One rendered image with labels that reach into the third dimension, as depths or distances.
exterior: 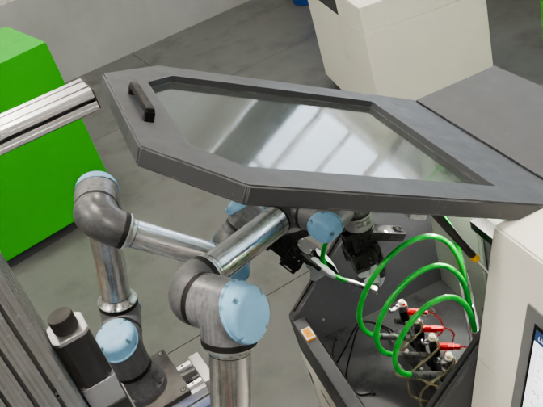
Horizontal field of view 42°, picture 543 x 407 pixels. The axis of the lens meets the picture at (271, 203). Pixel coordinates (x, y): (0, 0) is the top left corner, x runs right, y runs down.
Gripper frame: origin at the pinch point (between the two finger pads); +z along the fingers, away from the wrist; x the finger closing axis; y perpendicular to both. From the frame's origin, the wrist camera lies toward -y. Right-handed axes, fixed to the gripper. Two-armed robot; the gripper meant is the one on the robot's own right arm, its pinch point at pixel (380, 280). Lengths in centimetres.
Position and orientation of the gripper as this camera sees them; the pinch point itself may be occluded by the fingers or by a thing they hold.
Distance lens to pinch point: 193.5
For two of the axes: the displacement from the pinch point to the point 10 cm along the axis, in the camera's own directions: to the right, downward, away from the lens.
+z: 2.6, 8.0, 5.3
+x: 3.5, 4.4, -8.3
